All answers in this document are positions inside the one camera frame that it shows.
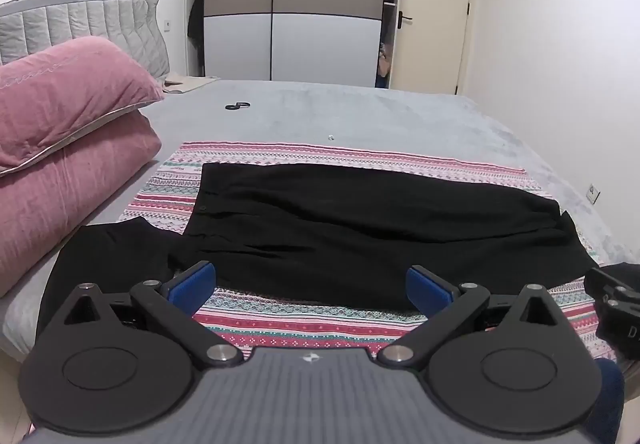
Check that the pink pillow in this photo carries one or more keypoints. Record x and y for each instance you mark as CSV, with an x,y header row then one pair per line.
x,y
60,204
65,89

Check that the black folded garment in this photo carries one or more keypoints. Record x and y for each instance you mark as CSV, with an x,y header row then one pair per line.
x,y
105,259

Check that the dark hanging clothes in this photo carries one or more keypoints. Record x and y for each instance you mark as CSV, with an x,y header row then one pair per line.
x,y
195,11

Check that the cream door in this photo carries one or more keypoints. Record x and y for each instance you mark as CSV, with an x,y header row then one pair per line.
x,y
435,9

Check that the white and brown wardrobe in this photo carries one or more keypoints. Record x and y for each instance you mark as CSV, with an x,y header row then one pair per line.
x,y
300,24

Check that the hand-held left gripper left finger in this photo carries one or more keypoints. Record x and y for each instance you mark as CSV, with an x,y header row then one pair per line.
x,y
192,288

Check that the striped patterned blanket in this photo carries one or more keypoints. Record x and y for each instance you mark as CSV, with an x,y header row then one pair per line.
x,y
300,324

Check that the small black looped item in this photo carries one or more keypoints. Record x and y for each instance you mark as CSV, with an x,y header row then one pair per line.
x,y
237,106

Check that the grey padded headboard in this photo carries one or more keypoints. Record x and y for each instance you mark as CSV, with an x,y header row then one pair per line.
x,y
30,4

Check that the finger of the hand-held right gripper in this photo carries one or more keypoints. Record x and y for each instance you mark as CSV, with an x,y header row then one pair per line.
x,y
607,285

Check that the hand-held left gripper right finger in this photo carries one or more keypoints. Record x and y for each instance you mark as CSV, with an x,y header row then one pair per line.
x,y
429,291

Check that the black pants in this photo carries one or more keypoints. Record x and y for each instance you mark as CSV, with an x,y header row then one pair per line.
x,y
350,224

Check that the beige folded cloth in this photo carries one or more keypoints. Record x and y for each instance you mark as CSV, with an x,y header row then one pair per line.
x,y
185,84

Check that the lower pink pillow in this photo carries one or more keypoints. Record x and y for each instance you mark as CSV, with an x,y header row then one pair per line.
x,y
60,204

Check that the person's blue trouser leg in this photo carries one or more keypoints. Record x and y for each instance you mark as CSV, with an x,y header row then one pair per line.
x,y
609,399

